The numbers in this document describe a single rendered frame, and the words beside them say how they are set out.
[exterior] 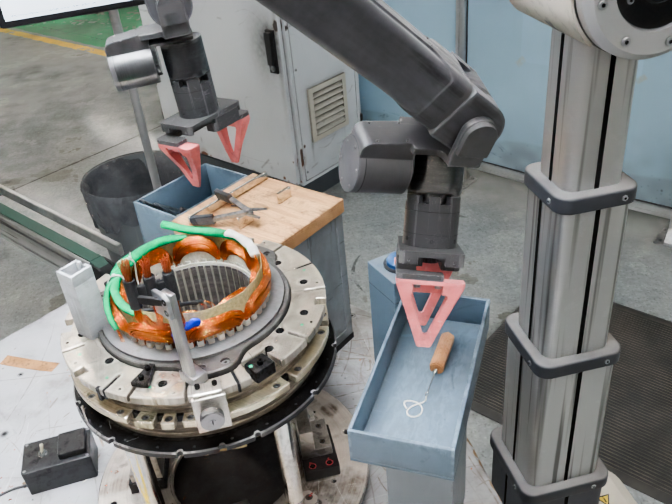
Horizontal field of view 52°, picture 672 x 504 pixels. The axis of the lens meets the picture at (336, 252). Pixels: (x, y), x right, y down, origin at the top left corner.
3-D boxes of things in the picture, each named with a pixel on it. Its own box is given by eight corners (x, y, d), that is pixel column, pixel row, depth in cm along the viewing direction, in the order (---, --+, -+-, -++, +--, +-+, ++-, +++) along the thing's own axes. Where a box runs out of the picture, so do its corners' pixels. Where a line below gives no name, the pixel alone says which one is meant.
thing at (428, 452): (452, 617, 82) (454, 451, 66) (364, 594, 85) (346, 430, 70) (483, 455, 101) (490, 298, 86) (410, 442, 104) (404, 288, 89)
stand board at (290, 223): (173, 233, 111) (170, 220, 110) (254, 184, 123) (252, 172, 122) (266, 269, 100) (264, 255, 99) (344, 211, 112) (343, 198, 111)
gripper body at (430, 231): (397, 268, 69) (403, 194, 68) (396, 251, 79) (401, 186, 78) (463, 273, 68) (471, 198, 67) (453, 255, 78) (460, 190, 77)
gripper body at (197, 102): (161, 134, 98) (146, 84, 94) (212, 107, 105) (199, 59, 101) (192, 140, 94) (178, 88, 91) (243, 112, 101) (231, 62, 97)
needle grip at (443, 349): (429, 362, 80) (441, 330, 85) (429, 373, 81) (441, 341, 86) (442, 364, 80) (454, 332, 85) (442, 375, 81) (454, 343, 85)
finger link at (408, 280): (390, 350, 69) (397, 258, 67) (389, 330, 76) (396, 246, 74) (458, 356, 69) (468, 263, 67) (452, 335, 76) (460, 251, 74)
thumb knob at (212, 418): (202, 426, 72) (197, 409, 71) (226, 421, 72) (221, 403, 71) (203, 434, 71) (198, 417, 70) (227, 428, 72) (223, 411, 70)
